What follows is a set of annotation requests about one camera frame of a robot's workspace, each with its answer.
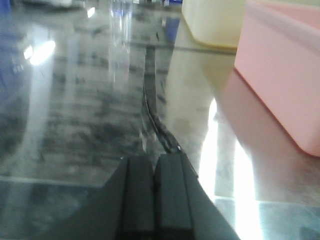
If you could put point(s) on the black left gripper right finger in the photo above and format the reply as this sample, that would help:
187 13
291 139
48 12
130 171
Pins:
183 211

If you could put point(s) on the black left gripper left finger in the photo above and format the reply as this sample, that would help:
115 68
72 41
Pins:
123 209

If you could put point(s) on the pink plastic bin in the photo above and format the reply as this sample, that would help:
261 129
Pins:
278 55

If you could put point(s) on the cream plastic bin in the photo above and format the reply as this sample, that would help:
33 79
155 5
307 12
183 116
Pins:
215 23

